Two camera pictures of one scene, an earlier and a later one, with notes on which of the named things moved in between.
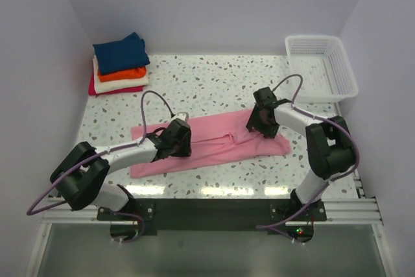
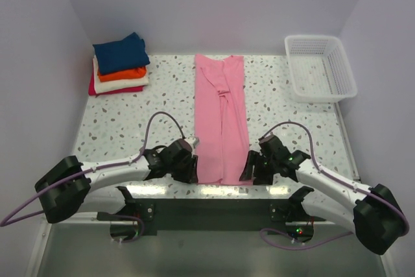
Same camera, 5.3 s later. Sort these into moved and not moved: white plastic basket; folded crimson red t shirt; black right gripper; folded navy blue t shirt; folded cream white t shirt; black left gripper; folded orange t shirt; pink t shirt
Moved: black right gripper; pink t shirt; black left gripper
Not moved: folded orange t shirt; folded cream white t shirt; white plastic basket; folded crimson red t shirt; folded navy blue t shirt
